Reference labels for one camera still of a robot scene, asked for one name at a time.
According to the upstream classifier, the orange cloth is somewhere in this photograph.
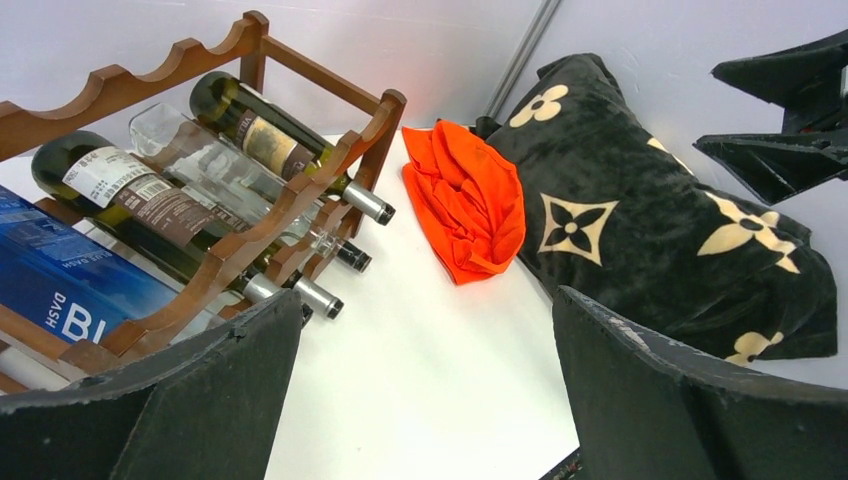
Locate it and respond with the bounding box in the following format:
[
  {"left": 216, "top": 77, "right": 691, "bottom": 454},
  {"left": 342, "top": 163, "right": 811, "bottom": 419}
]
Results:
[{"left": 401, "top": 120, "right": 527, "bottom": 285}]

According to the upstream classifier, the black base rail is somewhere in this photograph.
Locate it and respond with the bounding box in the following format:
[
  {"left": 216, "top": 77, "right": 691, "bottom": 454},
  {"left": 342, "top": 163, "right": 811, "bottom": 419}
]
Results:
[{"left": 540, "top": 448, "right": 583, "bottom": 480}]

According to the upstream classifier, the right aluminium corner post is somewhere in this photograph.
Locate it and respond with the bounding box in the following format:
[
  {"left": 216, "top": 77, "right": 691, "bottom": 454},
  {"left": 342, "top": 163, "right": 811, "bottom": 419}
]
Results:
[{"left": 484, "top": 0, "right": 562, "bottom": 117}]

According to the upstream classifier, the dark wine bottle silver neck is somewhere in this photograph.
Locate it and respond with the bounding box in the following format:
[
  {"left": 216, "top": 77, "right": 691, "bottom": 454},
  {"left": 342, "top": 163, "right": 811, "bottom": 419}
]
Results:
[{"left": 30, "top": 130, "right": 313, "bottom": 319}]

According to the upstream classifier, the black floral blanket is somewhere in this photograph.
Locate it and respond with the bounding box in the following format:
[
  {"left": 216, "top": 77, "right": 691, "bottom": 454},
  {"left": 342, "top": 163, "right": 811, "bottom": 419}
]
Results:
[{"left": 472, "top": 53, "right": 838, "bottom": 366}]

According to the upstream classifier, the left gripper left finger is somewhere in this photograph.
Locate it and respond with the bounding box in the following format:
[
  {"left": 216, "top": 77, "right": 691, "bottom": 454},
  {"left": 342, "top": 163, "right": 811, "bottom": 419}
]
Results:
[{"left": 1, "top": 290, "right": 303, "bottom": 479}]

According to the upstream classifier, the dark wine bottle brown label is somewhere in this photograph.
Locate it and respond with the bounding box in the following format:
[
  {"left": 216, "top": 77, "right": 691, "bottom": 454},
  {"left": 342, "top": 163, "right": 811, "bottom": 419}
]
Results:
[{"left": 188, "top": 70, "right": 397, "bottom": 227}]

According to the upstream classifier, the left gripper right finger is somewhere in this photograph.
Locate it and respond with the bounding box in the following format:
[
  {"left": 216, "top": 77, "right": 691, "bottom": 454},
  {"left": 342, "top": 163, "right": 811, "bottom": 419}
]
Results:
[{"left": 552, "top": 287, "right": 847, "bottom": 479}]

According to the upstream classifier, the dark green wine bottle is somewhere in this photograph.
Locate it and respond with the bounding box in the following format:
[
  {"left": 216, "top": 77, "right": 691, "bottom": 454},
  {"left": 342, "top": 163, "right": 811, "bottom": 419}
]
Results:
[{"left": 228, "top": 267, "right": 344, "bottom": 319}]

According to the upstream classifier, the small clear glass bottle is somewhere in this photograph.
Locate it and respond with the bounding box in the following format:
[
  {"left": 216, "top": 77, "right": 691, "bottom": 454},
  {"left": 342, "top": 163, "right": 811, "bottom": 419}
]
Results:
[{"left": 128, "top": 102, "right": 346, "bottom": 260}]

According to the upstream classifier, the brown wooden wine rack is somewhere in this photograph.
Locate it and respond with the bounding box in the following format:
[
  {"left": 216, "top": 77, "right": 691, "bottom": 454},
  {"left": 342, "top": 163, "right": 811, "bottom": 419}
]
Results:
[{"left": 1, "top": 10, "right": 406, "bottom": 380}]

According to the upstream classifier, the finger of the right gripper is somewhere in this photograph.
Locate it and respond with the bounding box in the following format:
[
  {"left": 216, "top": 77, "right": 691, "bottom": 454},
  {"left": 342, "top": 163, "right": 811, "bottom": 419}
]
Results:
[
  {"left": 694, "top": 129, "right": 847, "bottom": 205},
  {"left": 711, "top": 30, "right": 847, "bottom": 133}
]

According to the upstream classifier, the blue square glass bottle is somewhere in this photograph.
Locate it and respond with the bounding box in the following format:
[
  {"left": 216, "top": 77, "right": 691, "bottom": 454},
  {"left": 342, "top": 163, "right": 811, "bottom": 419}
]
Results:
[{"left": 1, "top": 188, "right": 178, "bottom": 344}]

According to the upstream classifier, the clear square bottle black cap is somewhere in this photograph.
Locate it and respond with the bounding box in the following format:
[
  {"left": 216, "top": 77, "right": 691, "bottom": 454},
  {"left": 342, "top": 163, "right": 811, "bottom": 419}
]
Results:
[{"left": 280, "top": 228, "right": 372, "bottom": 273}]

